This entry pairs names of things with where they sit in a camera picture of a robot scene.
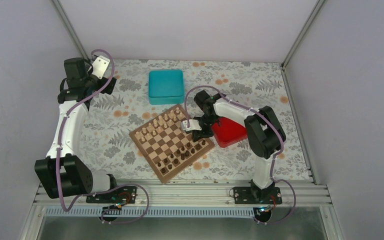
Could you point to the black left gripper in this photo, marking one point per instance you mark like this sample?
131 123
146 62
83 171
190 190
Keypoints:
111 86

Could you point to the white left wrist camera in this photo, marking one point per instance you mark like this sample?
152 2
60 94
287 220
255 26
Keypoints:
100 66

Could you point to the floral patterned table mat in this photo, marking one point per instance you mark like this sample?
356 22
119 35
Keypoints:
106 144

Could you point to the right aluminium corner post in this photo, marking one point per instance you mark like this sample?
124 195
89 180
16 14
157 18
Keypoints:
308 23

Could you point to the left aluminium corner post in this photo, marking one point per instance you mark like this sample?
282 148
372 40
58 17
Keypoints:
69 28

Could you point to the wooden chess board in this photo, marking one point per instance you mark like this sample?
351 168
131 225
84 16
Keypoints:
160 144

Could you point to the teal plastic box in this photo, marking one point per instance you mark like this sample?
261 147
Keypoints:
166 87

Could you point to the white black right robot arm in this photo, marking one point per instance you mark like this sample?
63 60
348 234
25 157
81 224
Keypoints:
265 134

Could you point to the aluminium corner post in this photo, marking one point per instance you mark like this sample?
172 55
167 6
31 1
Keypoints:
308 23
69 28

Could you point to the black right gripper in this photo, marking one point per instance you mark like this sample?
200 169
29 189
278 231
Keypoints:
195 133

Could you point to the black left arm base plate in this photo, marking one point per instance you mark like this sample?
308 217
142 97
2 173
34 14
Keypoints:
123 195

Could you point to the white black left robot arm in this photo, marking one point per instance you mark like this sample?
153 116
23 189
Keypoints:
62 166

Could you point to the red plastic tray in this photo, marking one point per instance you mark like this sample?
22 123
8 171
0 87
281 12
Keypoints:
227 132

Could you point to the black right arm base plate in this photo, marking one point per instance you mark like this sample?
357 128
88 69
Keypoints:
246 195

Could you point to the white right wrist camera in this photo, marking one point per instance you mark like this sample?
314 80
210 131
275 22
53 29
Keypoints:
190 125

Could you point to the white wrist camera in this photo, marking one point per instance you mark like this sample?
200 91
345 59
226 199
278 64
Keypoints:
100 66
190 125

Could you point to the aluminium front rail frame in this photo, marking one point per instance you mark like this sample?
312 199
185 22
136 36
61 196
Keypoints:
212 193

